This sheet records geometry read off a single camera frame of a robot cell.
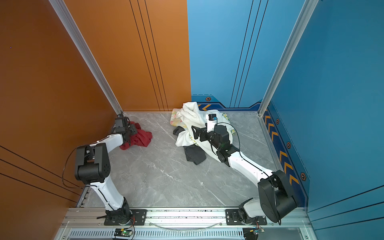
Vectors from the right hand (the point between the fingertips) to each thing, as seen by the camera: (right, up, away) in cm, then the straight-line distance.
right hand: (197, 125), depth 81 cm
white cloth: (-4, +7, +18) cm, 20 cm away
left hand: (-45, 0, +19) cm, 48 cm away
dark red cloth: (-37, -8, +17) cm, 42 cm away
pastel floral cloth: (-16, +3, +28) cm, 33 cm away
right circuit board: (+26, -52, -10) cm, 59 cm away
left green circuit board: (-35, -51, -10) cm, 63 cm away
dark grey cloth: (-2, -18, +13) cm, 22 cm away
